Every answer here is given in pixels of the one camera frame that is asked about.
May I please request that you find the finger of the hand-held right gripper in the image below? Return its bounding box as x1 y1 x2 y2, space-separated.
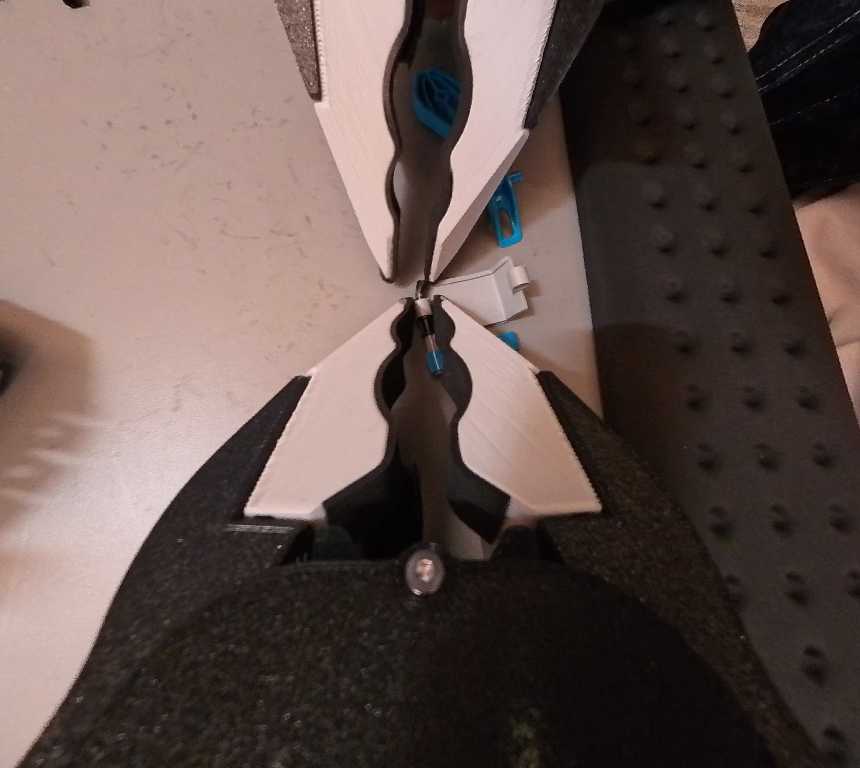
307 0 412 284
428 0 573 278

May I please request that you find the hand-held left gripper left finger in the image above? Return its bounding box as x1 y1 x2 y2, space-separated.
246 298 411 520

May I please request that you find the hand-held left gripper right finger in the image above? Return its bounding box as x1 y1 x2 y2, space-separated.
433 298 603 516

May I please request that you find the grey curved arm piece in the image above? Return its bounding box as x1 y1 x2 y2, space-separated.
436 259 536 327

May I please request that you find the person's right forearm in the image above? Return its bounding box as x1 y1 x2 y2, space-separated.
611 0 860 200

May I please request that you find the grey desk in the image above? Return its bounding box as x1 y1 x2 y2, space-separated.
0 0 599 768

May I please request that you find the blue racket-shaped piece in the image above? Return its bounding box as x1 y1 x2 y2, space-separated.
409 65 526 249

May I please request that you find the person's white shirt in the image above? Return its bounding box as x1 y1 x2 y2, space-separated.
796 184 860 379

